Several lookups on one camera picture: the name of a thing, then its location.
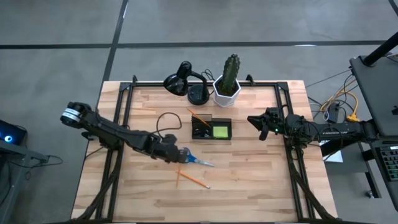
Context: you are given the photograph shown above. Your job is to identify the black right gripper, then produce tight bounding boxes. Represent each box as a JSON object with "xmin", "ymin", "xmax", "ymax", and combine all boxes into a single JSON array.
[{"xmin": 248, "ymin": 114, "xmax": 293, "ymax": 141}]

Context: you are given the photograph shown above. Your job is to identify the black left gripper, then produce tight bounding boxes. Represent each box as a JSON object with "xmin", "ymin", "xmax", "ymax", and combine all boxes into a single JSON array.
[{"xmin": 154, "ymin": 134, "xmax": 191, "ymax": 164}]

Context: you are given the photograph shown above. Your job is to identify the blue-handled scissors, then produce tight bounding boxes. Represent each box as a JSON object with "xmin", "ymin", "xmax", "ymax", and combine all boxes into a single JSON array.
[{"xmin": 183, "ymin": 147, "xmax": 215, "ymax": 167}]

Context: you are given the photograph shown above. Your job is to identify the yellow-green sticky note pad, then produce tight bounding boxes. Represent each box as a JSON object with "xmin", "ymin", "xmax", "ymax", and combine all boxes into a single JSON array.
[{"xmin": 213, "ymin": 126, "xmax": 229, "ymax": 139}]

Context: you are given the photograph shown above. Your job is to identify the black mesh desk organizer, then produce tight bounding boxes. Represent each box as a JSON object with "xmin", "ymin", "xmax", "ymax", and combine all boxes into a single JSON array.
[{"xmin": 191, "ymin": 113, "xmax": 233, "ymax": 141}]

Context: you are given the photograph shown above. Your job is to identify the white hexagonal plant pot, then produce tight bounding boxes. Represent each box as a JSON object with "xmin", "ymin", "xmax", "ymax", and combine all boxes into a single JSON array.
[{"xmin": 213, "ymin": 74, "xmax": 242, "ymax": 108}]

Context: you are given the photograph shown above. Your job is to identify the black gooseneck desk lamp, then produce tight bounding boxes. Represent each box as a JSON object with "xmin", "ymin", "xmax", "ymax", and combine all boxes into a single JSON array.
[{"xmin": 163, "ymin": 60, "xmax": 211, "ymax": 106}]

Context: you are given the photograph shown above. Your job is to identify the black power box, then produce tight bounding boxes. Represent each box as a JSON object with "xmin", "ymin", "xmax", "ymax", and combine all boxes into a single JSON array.
[{"xmin": 323, "ymin": 102, "xmax": 341, "ymax": 124}]

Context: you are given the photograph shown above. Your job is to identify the white paper sheet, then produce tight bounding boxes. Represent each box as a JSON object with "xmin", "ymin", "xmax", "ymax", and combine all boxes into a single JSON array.
[{"xmin": 322, "ymin": 139, "xmax": 345, "ymax": 164}]

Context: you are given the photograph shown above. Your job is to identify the grey cart top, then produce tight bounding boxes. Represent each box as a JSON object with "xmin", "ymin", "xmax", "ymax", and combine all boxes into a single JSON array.
[{"xmin": 349, "ymin": 54, "xmax": 398, "ymax": 138}]

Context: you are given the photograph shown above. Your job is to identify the black keyboard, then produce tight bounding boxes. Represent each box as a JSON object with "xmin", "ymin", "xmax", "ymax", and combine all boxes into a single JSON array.
[{"xmin": 374, "ymin": 144, "xmax": 398, "ymax": 183}]

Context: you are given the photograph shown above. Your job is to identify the black pole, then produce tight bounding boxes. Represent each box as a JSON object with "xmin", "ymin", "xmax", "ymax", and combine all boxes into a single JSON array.
[{"xmin": 362, "ymin": 32, "xmax": 398, "ymax": 68}]

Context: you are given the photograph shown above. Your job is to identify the grey metal stand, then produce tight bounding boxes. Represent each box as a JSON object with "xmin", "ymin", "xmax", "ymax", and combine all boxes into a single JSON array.
[{"xmin": 0, "ymin": 139, "xmax": 50, "ymax": 224}]

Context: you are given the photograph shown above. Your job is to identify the blue-lit black device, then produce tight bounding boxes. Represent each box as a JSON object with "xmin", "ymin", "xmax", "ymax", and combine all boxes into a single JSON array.
[{"xmin": 0, "ymin": 119, "xmax": 27, "ymax": 146}]

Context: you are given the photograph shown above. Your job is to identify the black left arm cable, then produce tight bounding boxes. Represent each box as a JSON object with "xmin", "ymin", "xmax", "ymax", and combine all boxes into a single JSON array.
[{"xmin": 155, "ymin": 111, "xmax": 183, "ymax": 140}]

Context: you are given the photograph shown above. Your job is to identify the black lamp cable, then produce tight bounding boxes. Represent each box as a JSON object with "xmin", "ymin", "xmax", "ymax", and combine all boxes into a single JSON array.
[{"xmin": 200, "ymin": 68, "xmax": 216, "ymax": 82}]

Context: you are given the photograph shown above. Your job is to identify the black aluminium table frame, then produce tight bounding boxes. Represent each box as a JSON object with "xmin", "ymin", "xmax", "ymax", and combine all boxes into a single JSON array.
[{"xmin": 73, "ymin": 74, "xmax": 336, "ymax": 224}]

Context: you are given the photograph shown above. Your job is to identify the black desk leg frame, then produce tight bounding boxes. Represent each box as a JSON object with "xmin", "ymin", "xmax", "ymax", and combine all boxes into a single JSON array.
[{"xmin": 320, "ymin": 119, "xmax": 382, "ymax": 200}]

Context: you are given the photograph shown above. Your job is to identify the yellow cables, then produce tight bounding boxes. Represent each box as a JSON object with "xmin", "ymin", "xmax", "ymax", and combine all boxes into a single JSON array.
[{"xmin": 320, "ymin": 79, "xmax": 361, "ymax": 124}]

